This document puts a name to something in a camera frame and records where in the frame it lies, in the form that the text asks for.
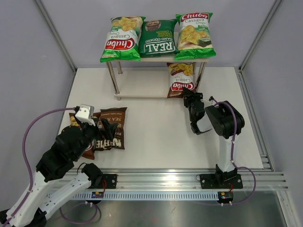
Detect green Chuba cassava chips bag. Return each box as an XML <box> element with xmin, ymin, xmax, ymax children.
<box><xmin>100</xmin><ymin>16</ymin><xmax>145</xmax><ymax>63</ymax></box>

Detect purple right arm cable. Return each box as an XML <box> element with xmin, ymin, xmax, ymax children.
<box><xmin>213</xmin><ymin>98</ymin><xmax>257</xmax><ymax>206</ymax></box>

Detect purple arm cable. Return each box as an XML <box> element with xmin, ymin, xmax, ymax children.
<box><xmin>213</xmin><ymin>98</ymin><xmax>257</xmax><ymax>206</ymax></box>
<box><xmin>4</xmin><ymin>107</ymin><xmax>102</xmax><ymax>224</ymax></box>

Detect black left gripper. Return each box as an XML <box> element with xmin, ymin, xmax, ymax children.
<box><xmin>73</xmin><ymin>118</ymin><xmax>118</xmax><ymax>160</ymax></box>

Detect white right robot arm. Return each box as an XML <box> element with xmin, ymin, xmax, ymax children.
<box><xmin>183</xmin><ymin>88</ymin><xmax>245</xmax><ymax>190</ymax></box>

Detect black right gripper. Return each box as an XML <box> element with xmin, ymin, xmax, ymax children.
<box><xmin>183</xmin><ymin>87</ymin><xmax>204</xmax><ymax>122</ymax></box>

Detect dark green Real chips bag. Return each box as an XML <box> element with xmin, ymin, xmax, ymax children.
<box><xmin>139</xmin><ymin>19</ymin><xmax>179</xmax><ymax>58</ymax></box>

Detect green Chuba seaweed chips bag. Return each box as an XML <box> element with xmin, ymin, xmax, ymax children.
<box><xmin>175</xmin><ymin>12</ymin><xmax>216</xmax><ymax>61</ymax></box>

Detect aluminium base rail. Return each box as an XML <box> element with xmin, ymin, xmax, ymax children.
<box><xmin>101</xmin><ymin>168</ymin><xmax>288</xmax><ymax>191</ymax></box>

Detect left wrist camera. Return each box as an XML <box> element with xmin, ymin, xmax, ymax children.
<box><xmin>74</xmin><ymin>104</ymin><xmax>96</xmax><ymax>126</ymax></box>

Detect white slotted cable duct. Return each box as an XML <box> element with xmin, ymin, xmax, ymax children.
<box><xmin>47</xmin><ymin>191</ymin><xmax>220</xmax><ymax>201</ymax></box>

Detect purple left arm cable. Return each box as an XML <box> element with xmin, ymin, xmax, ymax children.
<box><xmin>4</xmin><ymin>107</ymin><xmax>102</xmax><ymax>224</ymax></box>

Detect brown Chuba cassava chips bag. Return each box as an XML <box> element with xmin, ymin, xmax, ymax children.
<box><xmin>167</xmin><ymin>62</ymin><xmax>196</xmax><ymax>98</ymax></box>

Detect brown Kettle sea salt bag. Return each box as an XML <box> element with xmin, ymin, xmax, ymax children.
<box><xmin>94</xmin><ymin>107</ymin><xmax>128</xmax><ymax>152</ymax></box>

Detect white two-tier wooden shelf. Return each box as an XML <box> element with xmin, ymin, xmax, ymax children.
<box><xmin>106</xmin><ymin>55</ymin><xmax>210</xmax><ymax>101</ymax></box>

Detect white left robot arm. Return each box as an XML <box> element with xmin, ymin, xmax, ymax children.
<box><xmin>0</xmin><ymin>119</ymin><xmax>118</xmax><ymax>227</ymax></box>

